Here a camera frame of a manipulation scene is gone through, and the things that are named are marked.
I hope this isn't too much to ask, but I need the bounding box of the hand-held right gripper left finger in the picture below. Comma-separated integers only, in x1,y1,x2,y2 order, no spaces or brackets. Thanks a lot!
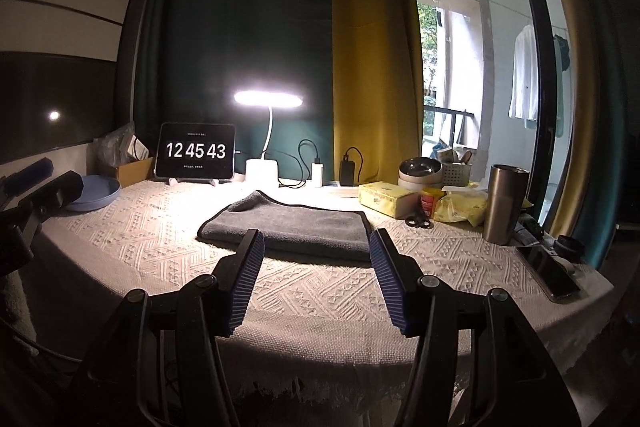
75,229,266,427

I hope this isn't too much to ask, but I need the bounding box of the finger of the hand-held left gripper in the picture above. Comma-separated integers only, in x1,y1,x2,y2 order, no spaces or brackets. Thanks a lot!
20,171,85,214
0,158,54,195

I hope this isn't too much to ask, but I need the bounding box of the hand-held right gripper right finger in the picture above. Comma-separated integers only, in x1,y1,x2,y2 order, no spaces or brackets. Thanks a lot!
369,228,583,427

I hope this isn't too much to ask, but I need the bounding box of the grey towel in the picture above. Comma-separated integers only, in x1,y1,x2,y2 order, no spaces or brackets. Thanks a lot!
196,190,375,264

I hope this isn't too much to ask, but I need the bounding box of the blue plate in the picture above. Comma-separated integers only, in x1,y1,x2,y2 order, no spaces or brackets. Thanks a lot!
62,174,122,212

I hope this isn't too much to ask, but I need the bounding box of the clear plastic bag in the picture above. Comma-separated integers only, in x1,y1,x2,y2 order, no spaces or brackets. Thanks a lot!
92,122,138,180

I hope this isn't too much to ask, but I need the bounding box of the white woven tablecloth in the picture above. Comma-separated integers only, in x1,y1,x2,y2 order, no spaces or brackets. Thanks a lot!
20,179,616,427

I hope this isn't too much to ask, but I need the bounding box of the cardboard box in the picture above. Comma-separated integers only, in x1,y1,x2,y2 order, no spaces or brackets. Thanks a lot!
116,156,155,188

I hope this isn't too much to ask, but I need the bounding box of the yellow tissue pack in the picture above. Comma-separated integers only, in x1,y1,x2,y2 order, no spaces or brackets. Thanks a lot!
358,181,422,219

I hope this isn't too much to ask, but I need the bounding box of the red jar with yellow lid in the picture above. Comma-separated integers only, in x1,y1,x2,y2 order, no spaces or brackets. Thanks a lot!
419,187,446,219

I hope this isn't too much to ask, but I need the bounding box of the white power strip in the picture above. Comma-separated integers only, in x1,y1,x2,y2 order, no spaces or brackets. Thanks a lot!
280,179,362,198

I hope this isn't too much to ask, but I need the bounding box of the yellow plastic packet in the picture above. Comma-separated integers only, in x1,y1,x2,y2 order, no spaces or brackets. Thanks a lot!
434,189,489,227

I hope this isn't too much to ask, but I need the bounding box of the white tablet stand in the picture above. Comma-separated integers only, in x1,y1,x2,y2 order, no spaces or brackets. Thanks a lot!
165,176,227,188

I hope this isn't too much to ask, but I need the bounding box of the white desk lamp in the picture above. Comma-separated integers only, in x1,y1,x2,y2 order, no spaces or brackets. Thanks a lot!
234,89,305,188

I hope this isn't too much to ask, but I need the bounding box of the grey metal bowl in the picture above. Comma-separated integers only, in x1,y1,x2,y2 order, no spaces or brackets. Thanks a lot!
398,157,444,192

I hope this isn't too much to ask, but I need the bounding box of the white slotted basket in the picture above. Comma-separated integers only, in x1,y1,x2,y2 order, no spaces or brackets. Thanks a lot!
440,161,473,188

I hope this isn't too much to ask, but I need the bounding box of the steel tumbler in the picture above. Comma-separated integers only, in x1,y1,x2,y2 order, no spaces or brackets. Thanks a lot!
482,164,530,244

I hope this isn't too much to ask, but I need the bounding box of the tablet with clock display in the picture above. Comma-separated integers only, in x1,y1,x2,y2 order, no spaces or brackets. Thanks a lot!
154,123,237,182

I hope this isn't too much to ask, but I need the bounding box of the black smartphone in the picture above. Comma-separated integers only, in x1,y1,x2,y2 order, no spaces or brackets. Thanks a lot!
515,244,581,303

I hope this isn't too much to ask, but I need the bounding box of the black balcony railing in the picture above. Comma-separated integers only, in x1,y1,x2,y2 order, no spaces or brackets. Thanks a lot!
424,104,473,148

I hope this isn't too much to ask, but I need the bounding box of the black round lens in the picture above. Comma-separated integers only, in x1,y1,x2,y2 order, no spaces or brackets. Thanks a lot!
552,234,587,264

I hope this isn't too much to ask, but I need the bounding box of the mustard yellow curtain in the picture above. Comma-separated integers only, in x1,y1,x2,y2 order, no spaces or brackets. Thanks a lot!
327,0,425,188

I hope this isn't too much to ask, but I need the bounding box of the white hanging shirt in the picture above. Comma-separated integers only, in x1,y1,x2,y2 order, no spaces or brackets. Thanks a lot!
508,24,541,122

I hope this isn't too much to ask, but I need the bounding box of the dark green curtain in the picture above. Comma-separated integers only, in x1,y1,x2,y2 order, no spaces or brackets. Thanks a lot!
131,0,335,182

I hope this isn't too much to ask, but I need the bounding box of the yellow and teal curtain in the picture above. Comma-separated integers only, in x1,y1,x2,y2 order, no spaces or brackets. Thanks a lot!
520,0,640,268

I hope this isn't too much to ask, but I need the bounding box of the dark hanging garment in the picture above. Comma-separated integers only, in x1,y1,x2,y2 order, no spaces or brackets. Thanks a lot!
552,34,572,70

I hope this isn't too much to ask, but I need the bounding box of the black wall screen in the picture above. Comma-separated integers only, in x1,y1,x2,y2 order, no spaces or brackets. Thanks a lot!
0,51,121,165

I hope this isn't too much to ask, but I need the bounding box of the black charging cable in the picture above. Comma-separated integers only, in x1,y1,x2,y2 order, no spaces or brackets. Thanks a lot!
298,139,321,182

